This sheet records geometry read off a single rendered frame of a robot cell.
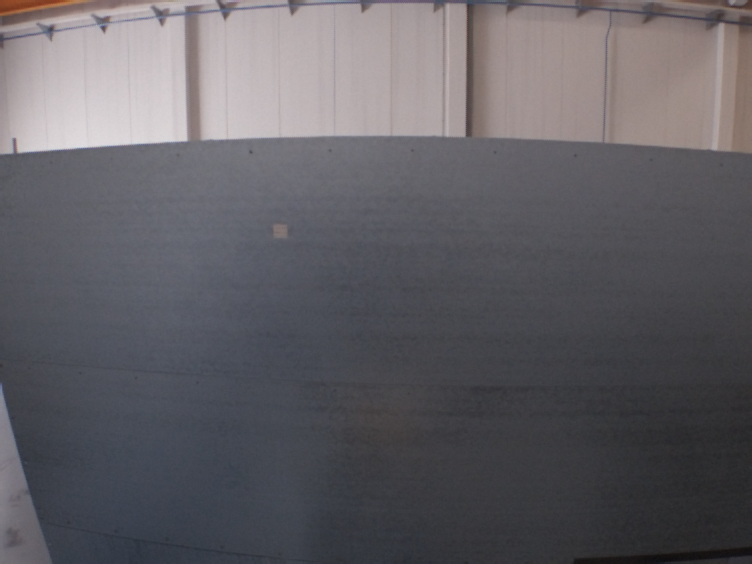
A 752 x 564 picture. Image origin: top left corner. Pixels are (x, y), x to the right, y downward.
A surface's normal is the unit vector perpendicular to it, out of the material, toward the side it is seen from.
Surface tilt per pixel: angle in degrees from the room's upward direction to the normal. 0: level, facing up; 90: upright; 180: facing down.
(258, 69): 90
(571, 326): 90
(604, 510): 90
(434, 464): 90
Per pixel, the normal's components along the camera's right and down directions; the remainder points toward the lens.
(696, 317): -0.07, 0.25
